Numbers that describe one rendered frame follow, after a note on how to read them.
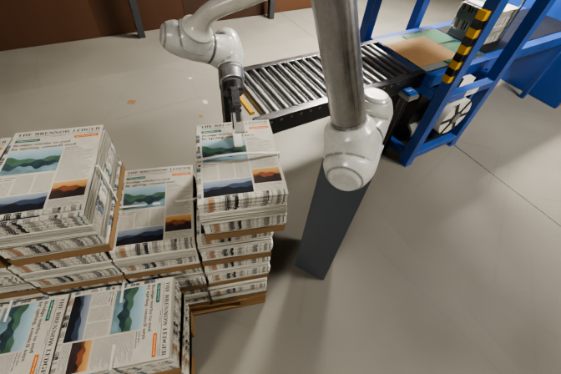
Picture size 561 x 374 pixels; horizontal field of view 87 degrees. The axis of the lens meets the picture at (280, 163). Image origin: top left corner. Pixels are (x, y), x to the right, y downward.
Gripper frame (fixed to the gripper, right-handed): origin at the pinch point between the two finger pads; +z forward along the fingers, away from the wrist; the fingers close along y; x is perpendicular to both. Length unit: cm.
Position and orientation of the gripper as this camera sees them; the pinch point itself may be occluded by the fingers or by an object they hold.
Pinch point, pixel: (239, 137)
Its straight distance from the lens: 100.4
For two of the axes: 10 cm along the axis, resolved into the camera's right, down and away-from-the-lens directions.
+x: -9.8, 1.0, -2.0
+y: -1.6, 2.7, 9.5
